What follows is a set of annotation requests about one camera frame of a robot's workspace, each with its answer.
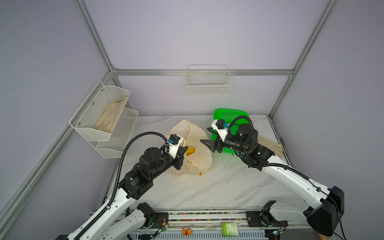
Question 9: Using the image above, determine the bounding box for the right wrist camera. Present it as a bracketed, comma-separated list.
[211, 119, 229, 142]

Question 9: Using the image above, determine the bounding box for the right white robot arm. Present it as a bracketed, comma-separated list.
[201, 120, 345, 237]

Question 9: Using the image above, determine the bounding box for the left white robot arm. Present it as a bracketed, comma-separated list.
[57, 144, 188, 240]

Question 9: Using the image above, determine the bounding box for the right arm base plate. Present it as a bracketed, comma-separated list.
[246, 211, 288, 228]

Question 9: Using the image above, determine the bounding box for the white lower mesh shelf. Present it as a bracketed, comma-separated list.
[96, 108, 139, 159]

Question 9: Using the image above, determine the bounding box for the small orange toy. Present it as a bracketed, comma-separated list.
[182, 227, 193, 236]

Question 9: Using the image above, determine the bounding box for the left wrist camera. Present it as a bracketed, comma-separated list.
[168, 134, 184, 159]

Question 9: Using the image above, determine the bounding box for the white wire wall basket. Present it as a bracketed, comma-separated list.
[187, 65, 232, 97]

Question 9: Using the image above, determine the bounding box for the white upper mesh shelf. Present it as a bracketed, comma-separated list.
[69, 81, 131, 142]

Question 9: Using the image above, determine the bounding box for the yellow fake banana bunch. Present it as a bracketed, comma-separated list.
[186, 146, 196, 157]

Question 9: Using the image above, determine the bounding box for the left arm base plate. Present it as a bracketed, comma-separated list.
[143, 212, 169, 229]

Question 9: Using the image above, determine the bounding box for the translucent beige plastic bag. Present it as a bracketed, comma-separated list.
[166, 120, 213, 176]

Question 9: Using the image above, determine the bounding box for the white mesh shelf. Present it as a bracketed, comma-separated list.
[96, 108, 139, 159]
[69, 81, 131, 142]

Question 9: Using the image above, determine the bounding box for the black corrugated cable left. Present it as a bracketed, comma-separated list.
[73, 131, 169, 240]

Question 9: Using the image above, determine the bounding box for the green box on rail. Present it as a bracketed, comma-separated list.
[222, 222, 239, 237]

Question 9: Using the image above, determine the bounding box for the green plastic basket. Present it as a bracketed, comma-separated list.
[210, 108, 250, 155]

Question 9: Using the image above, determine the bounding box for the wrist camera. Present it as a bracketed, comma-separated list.
[211, 119, 229, 142]
[168, 134, 184, 159]

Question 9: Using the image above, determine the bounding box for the beige glove in shelf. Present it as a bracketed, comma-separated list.
[94, 97, 128, 134]

